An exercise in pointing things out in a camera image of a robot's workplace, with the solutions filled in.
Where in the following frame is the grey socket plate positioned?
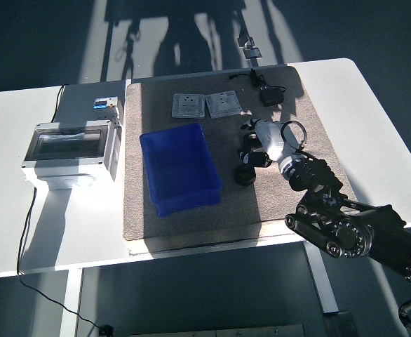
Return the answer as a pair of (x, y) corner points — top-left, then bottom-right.
(170, 93), (206, 119)
(205, 90), (243, 119)

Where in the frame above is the thin black power cable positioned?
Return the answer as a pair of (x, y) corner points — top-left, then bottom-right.
(15, 84), (103, 329)

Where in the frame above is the black power adapter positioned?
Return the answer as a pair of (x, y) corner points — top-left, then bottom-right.
(259, 86), (285, 107)

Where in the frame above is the black floor bracket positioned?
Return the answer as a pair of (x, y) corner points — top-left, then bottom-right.
(238, 29), (255, 47)

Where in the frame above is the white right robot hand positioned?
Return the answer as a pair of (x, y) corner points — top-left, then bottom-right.
(236, 118), (299, 175)

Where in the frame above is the black hexagonal nut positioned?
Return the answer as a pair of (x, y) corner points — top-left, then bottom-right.
(242, 134), (262, 152)
(234, 166), (256, 186)

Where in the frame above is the grey-brown mat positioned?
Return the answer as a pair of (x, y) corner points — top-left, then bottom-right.
(122, 65), (359, 256)

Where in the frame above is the white table leg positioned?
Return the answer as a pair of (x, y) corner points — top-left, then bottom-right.
(58, 270), (84, 337)
(303, 242), (340, 314)

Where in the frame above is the black adapter cord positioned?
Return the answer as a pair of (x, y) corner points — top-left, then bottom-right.
(228, 68), (269, 91)

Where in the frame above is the grey table foot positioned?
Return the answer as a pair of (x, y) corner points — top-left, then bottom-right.
(321, 310), (357, 337)

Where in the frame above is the circuit breaker with blue label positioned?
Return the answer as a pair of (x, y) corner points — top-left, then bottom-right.
(92, 96), (122, 124)

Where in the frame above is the grey electrical distribution box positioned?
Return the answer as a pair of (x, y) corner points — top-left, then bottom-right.
(21, 119), (123, 190)

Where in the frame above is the blue plastic box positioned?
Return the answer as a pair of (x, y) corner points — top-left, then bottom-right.
(139, 122), (223, 218)

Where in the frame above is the grey metal plate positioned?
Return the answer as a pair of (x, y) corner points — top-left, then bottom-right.
(128, 323), (306, 337)

